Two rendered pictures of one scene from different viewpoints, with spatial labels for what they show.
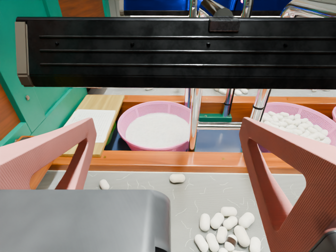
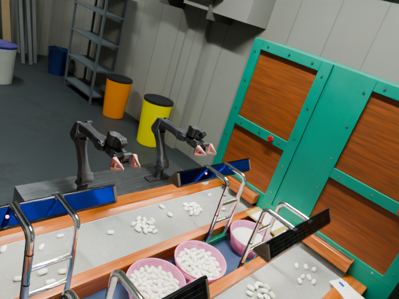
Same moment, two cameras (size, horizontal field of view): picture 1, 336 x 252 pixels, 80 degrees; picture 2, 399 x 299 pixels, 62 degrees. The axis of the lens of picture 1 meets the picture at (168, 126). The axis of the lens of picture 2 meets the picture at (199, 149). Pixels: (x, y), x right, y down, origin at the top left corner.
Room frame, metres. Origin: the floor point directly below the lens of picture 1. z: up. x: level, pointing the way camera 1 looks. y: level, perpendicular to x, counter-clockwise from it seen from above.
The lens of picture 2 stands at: (1.20, -1.57, 1.87)
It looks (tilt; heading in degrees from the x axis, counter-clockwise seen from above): 22 degrees down; 127
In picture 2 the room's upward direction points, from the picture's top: 18 degrees clockwise
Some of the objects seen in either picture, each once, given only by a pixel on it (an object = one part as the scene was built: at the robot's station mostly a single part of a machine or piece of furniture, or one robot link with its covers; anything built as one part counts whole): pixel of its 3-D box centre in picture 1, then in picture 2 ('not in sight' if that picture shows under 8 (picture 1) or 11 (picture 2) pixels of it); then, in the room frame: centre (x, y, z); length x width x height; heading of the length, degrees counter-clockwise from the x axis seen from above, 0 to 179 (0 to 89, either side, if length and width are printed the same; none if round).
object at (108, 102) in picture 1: (92, 119); (271, 224); (0.55, 0.25, 0.77); 0.33 x 0.15 x 0.01; 179
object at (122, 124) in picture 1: (158, 132); (249, 240); (0.54, 0.03, 0.72); 0.27 x 0.27 x 0.10
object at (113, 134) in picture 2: not in sight; (110, 141); (-0.11, -0.60, 1.12); 0.12 x 0.09 x 0.12; 0
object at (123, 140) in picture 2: not in sight; (120, 148); (-0.01, -0.60, 1.13); 0.07 x 0.06 x 0.11; 90
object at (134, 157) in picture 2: not in sight; (132, 163); (0.06, -0.56, 1.07); 0.09 x 0.07 x 0.07; 0
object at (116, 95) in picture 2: not in sight; (116, 96); (-2.85, 1.38, 0.30); 0.38 x 0.37 x 0.59; 90
